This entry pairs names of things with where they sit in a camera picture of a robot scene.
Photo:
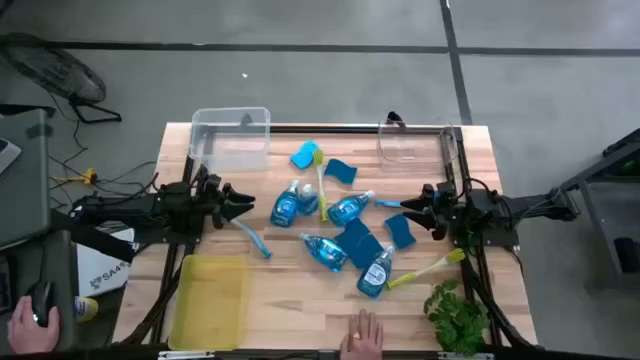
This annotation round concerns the yellow-green dish brush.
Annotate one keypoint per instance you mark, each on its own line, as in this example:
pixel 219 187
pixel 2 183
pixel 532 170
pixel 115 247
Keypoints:
pixel 425 270
pixel 321 190

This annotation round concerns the black aluminium table frame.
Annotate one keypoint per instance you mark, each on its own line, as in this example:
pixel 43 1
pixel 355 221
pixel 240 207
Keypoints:
pixel 325 129

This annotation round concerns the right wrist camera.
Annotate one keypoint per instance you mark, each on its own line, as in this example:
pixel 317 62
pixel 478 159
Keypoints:
pixel 444 194

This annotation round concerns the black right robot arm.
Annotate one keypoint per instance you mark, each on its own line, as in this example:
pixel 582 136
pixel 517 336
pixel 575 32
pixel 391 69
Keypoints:
pixel 500 207

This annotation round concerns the grey metal cart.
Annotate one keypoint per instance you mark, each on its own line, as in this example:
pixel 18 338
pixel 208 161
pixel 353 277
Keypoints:
pixel 600 200

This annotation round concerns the grey laptop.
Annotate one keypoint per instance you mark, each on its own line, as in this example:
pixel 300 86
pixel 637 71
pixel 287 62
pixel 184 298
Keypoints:
pixel 7 152

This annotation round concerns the person's foot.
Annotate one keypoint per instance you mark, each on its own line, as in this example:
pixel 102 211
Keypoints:
pixel 86 309

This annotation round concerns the green potted plant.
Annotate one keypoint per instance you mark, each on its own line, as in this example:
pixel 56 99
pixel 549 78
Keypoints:
pixel 457 320

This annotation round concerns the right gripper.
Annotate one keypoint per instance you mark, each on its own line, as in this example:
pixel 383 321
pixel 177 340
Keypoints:
pixel 445 220

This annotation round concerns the light blue sponge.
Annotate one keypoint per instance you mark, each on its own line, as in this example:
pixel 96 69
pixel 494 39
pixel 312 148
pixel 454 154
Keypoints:
pixel 303 156

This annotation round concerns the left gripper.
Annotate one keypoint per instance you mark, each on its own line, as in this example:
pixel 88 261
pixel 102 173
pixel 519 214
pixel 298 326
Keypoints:
pixel 202 210

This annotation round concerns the person's hand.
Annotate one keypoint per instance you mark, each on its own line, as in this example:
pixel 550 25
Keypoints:
pixel 362 337
pixel 30 335

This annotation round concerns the tall clear plastic bin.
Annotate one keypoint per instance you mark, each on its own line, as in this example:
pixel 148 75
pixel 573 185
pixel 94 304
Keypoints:
pixel 230 150

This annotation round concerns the yellow plastic tray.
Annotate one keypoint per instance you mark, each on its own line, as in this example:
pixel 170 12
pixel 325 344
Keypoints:
pixel 210 300

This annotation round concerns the black computer mouse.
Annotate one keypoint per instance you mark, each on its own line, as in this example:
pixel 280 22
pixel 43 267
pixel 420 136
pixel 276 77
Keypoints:
pixel 42 300

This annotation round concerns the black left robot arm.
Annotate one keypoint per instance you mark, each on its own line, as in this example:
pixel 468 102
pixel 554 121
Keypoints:
pixel 125 210

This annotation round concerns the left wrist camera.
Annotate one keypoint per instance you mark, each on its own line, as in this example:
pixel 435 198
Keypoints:
pixel 210 184

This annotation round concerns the white cardboard box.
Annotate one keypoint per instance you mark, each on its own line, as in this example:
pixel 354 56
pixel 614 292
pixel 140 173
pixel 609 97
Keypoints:
pixel 100 270

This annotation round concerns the grey desk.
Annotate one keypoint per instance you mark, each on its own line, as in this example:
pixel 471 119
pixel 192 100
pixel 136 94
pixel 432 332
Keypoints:
pixel 25 200

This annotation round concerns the black floor fan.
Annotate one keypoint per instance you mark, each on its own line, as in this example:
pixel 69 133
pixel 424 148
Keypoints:
pixel 55 70

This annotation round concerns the yellow power plug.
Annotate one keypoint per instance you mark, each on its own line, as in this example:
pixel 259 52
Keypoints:
pixel 90 176

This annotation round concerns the low clear plastic tray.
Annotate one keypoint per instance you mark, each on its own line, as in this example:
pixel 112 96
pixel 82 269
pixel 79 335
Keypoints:
pixel 415 150

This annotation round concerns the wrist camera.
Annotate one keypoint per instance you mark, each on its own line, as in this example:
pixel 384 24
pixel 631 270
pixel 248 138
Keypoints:
pixel 444 194
pixel 210 184

